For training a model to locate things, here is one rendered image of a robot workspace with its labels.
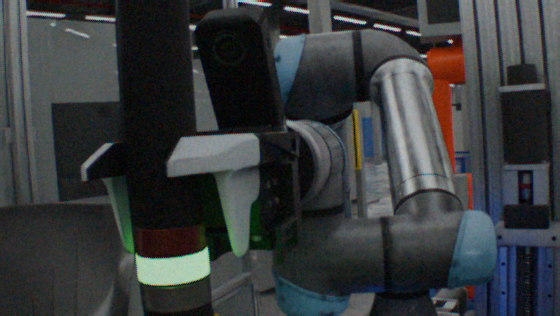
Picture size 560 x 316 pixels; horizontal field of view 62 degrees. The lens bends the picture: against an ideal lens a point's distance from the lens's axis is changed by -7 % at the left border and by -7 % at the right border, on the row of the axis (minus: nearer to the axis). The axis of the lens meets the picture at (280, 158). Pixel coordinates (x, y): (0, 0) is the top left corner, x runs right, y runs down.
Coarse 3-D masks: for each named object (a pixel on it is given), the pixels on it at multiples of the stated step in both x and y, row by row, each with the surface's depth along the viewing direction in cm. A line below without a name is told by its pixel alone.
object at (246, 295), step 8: (248, 288) 168; (232, 296) 159; (240, 296) 163; (248, 296) 168; (224, 304) 154; (232, 304) 158; (240, 304) 163; (248, 304) 167; (216, 312) 150; (224, 312) 154; (232, 312) 158; (240, 312) 162; (248, 312) 167
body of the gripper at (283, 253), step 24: (264, 168) 30; (288, 168) 32; (312, 168) 39; (216, 192) 30; (264, 192) 30; (288, 192) 32; (216, 216) 30; (264, 216) 30; (288, 216) 32; (216, 240) 30; (264, 240) 30; (288, 240) 34
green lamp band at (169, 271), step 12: (204, 252) 23; (144, 264) 22; (156, 264) 22; (168, 264) 22; (180, 264) 22; (192, 264) 22; (204, 264) 23; (144, 276) 22; (156, 276) 22; (168, 276) 22; (180, 276) 22; (192, 276) 22
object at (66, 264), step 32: (0, 224) 35; (32, 224) 36; (64, 224) 36; (96, 224) 37; (0, 256) 33; (32, 256) 33; (64, 256) 34; (96, 256) 35; (128, 256) 35; (0, 288) 31; (32, 288) 31; (64, 288) 32; (96, 288) 32; (128, 288) 33
